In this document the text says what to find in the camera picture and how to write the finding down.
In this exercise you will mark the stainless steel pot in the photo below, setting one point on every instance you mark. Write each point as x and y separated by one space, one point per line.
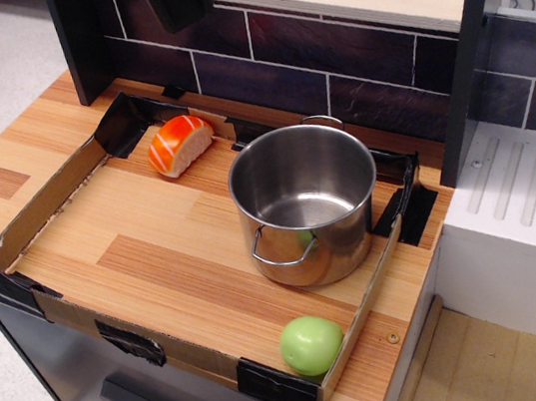
304 197

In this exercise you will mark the salmon sushi toy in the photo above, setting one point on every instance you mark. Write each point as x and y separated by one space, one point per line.
178 143

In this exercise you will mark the green toy apple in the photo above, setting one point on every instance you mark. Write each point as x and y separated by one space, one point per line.
310 344

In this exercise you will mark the white drying rack counter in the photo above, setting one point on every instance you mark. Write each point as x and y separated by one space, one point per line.
487 254

